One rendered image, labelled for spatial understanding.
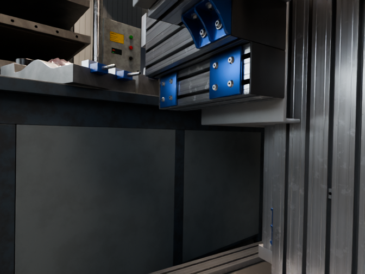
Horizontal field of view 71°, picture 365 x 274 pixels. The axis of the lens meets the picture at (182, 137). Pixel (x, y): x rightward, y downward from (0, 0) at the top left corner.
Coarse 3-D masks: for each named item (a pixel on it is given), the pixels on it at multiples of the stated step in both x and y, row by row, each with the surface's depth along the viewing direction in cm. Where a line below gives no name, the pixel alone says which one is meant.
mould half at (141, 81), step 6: (138, 78) 101; (144, 78) 103; (138, 84) 101; (144, 84) 103; (150, 84) 105; (156, 84) 106; (138, 90) 101; (144, 90) 103; (150, 90) 105; (156, 90) 107
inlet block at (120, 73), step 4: (112, 68) 90; (116, 68) 90; (112, 72) 90; (116, 72) 89; (120, 72) 88; (124, 72) 87; (128, 72) 89; (132, 72) 90; (136, 72) 86; (140, 72) 86; (120, 76) 88; (124, 76) 87; (128, 76) 88; (132, 76) 88; (124, 80) 92; (128, 80) 91
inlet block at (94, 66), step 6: (84, 60) 81; (90, 60) 81; (90, 66) 80; (96, 66) 78; (102, 66) 79; (108, 66) 78; (114, 66) 77; (90, 72) 80; (96, 72) 80; (102, 72) 80
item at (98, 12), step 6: (96, 0) 164; (102, 0) 167; (96, 6) 164; (102, 6) 167; (96, 12) 165; (102, 12) 167; (96, 18) 165; (102, 18) 168; (96, 24) 165; (102, 24) 168; (72, 30) 220; (96, 30) 165; (102, 30) 168; (96, 36) 165; (96, 42) 165; (96, 48) 165; (96, 54) 165; (72, 60) 221; (96, 60) 165
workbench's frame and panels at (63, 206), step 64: (0, 128) 72; (64, 128) 83; (128, 128) 97; (192, 128) 117; (256, 128) 148; (0, 192) 72; (64, 192) 83; (128, 192) 97; (192, 192) 118; (256, 192) 149; (0, 256) 72; (64, 256) 83; (128, 256) 98; (192, 256) 119
